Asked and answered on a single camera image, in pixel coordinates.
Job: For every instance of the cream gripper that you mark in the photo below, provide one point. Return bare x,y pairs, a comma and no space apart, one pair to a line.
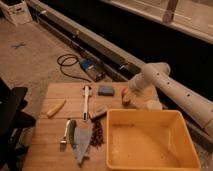
128,98

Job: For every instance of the red apple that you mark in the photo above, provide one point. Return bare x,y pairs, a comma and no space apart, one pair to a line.
124,91

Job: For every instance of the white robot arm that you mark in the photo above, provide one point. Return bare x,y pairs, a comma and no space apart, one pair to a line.
196,106

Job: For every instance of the blue sponge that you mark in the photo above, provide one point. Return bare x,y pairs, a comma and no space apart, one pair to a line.
106,90

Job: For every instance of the wooden block board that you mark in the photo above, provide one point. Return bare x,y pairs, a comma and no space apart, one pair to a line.
98,112

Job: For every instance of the yellow plastic bin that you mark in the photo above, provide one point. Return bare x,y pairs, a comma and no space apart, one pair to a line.
149,140

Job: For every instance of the blue power box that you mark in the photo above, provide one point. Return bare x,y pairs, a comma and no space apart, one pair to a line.
92,70

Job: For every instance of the blue grey cloth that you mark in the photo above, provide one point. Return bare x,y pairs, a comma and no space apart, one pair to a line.
82,140

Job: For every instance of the green cucumber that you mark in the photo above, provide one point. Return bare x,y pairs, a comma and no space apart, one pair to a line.
72,126

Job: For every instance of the yellow banana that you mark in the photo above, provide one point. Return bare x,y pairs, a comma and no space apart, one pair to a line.
51,112

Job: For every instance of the metal spatula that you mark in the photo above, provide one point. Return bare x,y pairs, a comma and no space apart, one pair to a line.
64,138

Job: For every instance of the black chair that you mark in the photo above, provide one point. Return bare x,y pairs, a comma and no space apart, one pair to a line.
12,122

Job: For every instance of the white cardboard box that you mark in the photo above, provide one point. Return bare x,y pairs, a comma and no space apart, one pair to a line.
17,14

